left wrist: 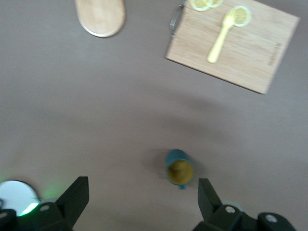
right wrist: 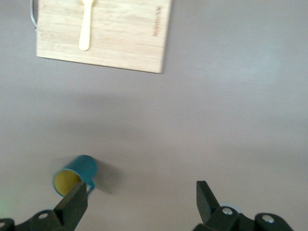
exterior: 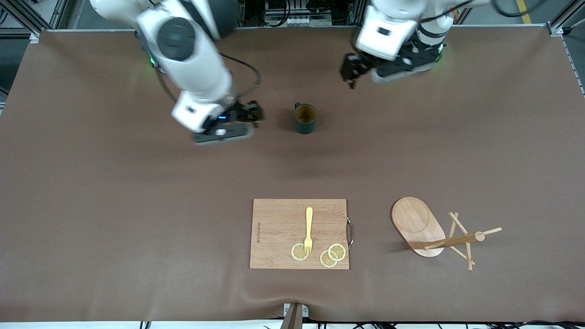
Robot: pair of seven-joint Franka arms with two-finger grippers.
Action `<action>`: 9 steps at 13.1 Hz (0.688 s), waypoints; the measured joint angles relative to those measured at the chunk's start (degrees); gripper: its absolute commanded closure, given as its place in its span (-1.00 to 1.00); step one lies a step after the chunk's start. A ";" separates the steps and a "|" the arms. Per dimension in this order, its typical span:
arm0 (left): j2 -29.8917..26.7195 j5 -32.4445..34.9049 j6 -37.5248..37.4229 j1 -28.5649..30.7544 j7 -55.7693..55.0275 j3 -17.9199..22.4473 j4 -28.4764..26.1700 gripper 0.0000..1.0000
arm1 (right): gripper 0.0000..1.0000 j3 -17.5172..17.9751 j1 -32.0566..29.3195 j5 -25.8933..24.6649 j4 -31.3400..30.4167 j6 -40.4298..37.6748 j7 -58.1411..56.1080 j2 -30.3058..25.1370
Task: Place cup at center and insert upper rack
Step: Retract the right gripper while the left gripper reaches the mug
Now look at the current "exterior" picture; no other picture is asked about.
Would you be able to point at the white connector block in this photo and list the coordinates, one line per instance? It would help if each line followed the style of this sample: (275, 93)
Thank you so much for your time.
(297, 20)

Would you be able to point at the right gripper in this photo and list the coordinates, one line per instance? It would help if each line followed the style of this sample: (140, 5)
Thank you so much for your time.
(243, 112)

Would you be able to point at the dark green cup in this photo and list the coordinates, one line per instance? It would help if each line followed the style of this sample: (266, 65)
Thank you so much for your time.
(305, 127)

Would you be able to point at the metal table edge bracket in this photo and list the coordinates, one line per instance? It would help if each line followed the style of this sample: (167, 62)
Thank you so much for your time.
(295, 317)

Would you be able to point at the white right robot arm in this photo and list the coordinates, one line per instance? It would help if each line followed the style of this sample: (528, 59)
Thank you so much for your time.
(196, 59)

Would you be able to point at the yellow plastic fork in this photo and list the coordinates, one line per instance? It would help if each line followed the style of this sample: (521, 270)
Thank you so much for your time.
(309, 221)

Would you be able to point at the yellow lemon slice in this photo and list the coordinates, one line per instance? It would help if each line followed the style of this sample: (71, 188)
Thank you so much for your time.
(297, 252)
(326, 261)
(338, 252)

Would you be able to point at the wooden mug rack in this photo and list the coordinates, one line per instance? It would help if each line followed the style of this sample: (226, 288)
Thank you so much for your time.
(413, 219)

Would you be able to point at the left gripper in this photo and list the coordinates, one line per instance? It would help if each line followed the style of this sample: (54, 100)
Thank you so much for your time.
(358, 65)

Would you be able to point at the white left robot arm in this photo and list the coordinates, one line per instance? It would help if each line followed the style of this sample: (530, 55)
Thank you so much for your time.
(397, 7)

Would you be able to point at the aluminium frame profile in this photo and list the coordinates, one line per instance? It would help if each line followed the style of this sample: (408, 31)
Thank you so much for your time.
(557, 28)
(23, 16)

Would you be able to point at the wooden cutting board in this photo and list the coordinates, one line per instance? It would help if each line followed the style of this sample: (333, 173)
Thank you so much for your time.
(279, 228)

